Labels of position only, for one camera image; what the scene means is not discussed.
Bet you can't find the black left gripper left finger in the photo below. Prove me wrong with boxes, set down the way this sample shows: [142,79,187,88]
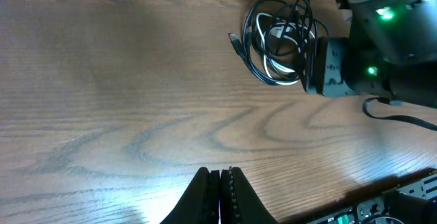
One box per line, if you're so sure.
[161,167,221,224]

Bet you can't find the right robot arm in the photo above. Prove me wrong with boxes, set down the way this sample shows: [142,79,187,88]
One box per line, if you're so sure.
[229,0,436,111]

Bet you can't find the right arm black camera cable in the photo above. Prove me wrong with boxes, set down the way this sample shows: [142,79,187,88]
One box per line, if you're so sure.
[362,96,437,132]

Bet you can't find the thick black USB cable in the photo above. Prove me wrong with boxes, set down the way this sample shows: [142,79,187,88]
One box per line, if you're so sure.
[228,0,330,87]

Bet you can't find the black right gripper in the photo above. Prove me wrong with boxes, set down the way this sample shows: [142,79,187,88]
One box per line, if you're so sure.
[302,37,358,97]

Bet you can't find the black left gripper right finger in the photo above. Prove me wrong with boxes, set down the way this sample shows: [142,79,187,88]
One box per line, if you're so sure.
[220,167,278,224]

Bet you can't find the thin black USB cable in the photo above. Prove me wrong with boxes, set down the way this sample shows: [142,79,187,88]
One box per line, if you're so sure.
[264,0,317,57]

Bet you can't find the white USB cable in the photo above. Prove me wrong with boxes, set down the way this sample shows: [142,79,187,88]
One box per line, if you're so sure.
[255,12,317,86]

